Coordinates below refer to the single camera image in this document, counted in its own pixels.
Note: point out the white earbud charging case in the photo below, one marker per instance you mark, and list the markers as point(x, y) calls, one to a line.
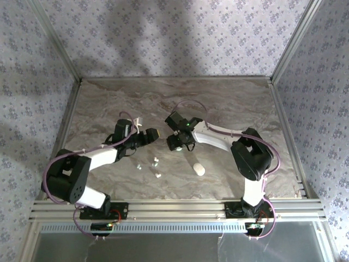
point(199, 169)

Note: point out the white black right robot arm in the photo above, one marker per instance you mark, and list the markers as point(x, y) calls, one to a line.
point(212, 136)

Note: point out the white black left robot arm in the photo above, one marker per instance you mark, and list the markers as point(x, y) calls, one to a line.
point(101, 157)

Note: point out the small left circuit board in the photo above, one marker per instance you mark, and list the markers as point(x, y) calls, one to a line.
point(101, 226)

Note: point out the small circuit board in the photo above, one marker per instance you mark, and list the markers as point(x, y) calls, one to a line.
point(101, 226)
point(255, 226)

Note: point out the grey metal sheet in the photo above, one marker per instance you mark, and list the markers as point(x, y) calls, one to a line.
point(163, 248)

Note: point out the small right circuit board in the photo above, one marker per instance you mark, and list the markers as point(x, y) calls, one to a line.
point(255, 226)

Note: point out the aluminium table end rail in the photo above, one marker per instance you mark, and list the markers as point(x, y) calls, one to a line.
point(177, 78)

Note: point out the aluminium table side rail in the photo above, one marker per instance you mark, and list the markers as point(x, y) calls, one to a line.
point(63, 136)
point(289, 136)

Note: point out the aluminium base frame rail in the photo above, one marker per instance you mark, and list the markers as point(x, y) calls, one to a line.
point(177, 208)

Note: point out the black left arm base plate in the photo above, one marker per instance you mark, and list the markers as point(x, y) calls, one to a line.
point(122, 211)

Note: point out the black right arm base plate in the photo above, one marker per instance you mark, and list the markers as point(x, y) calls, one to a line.
point(230, 210)

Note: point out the aluminium frame post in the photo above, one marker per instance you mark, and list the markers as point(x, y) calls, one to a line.
point(294, 41)
point(57, 41)

